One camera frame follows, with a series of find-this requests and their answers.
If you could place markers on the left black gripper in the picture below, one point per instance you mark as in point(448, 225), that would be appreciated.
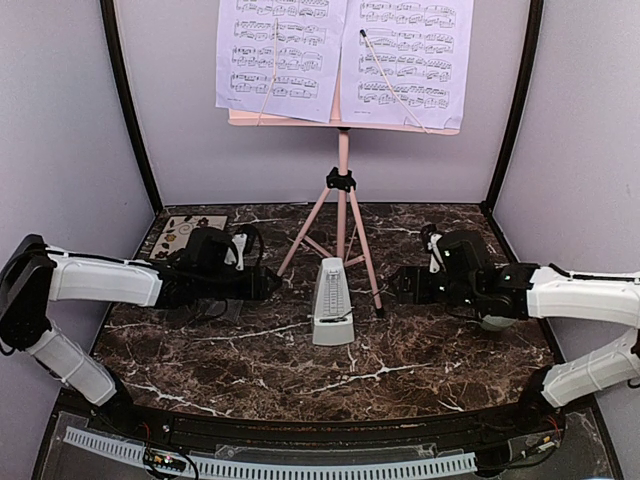
point(255, 286)

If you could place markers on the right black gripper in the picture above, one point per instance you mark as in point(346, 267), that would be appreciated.
point(421, 294)

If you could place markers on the white metronome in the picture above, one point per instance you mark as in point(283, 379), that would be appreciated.
point(332, 308)

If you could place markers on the pink music stand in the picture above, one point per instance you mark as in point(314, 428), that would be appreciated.
point(340, 178)

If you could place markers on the purple sheet music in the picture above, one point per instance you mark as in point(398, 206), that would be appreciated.
point(405, 63)
point(279, 57)

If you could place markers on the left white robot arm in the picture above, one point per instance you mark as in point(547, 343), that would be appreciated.
point(211, 265)

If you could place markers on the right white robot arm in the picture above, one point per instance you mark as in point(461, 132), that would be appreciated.
point(530, 291)

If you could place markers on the pale green bowl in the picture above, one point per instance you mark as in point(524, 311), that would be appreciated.
point(497, 323)

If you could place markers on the floral ceramic tile coaster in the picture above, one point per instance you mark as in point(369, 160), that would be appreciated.
point(176, 232)

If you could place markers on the small circuit board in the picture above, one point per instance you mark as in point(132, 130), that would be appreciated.
point(163, 461)

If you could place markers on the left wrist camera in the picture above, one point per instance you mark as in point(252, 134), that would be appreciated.
point(243, 241)

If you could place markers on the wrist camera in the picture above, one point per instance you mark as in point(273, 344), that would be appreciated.
point(243, 241)
point(430, 235)

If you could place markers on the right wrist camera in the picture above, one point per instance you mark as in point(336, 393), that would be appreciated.
point(430, 235)

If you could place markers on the white slotted cable duct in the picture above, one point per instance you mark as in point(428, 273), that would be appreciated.
point(247, 463)

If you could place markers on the right black frame post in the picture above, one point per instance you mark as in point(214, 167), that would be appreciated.
point(527, 61)

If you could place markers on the black frame post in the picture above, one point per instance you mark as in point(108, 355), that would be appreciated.
point(527, 61)
point(126, 101)

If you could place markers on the left black frame post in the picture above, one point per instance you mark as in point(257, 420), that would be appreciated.
point(126, 101)

